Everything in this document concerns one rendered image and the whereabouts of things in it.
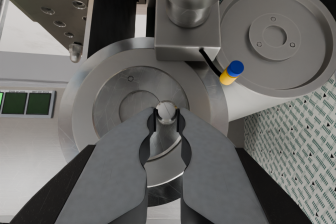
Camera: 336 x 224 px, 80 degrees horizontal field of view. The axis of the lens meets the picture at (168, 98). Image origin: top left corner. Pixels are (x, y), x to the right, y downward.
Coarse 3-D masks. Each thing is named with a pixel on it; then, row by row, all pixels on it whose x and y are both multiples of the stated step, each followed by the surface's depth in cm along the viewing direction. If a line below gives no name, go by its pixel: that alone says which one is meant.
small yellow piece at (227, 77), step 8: (208, 56) 15; (208, 64) 15; (232, 64) 11; (240, 64) 11; (216, 72) 14; (224, 72) 12; (232, 72) 11; (240, 72) 11; (224, 80) 13; (232, 80) 13
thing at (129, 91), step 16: (112, 80) 16; (128, 80) 16; (144, 80) 16; (160, 80) 16; (96, 96) 16; (112, 96) 16; (128, 96) 16; (144, 96) 16; (160, 96) 16; (176, 96) 16; (96, 112) 15; (112, 112) 15; (128, 112) 15; (96, 128) 15; (160, 128) 15; (160, 144) 15
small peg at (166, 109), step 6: (162, 102) 13; (168, 102) 13; (156, 108) 13; (162, 108) 13; (168, 108) 13; (174, 108) 13; (156, 114) 13; (162, 114) 13; (168, 114) 13; (174, 114) 13; (162, 120) 13; (168, 120) 13; (174, 120) 15
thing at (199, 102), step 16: (144, 48) 18; (112, 64) 17; (128, 64) 17; (144, 64) 17; (160, 64) 17; (176, 64) 17; (96, 80) 17; (176, 80) 17; (192, 80) 17; (80, 96) 17; (192, 96) 17; (208, 96) 17; (80, 112) 16; (192, 112) 16; (208, 112) 16; (80, 128) 16; (80, 144) 16; (160, 160) 16; (176, 160) 16; (160, 176) 15; (176, 176) 15
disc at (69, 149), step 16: (112, 48) 19; (128, 48) 19; (96, 64) 18; (192, 64) 18; (80, 80) 18; (208, 80) 18; (64, 96) 18; (224, 96) 18; (64, 112) 17; (224, 112) 18; (64, 128) 17; (224, 128) 17; (64, 144) 17; (176, 144) 17; (160, 192) 16; (176, 192) 16
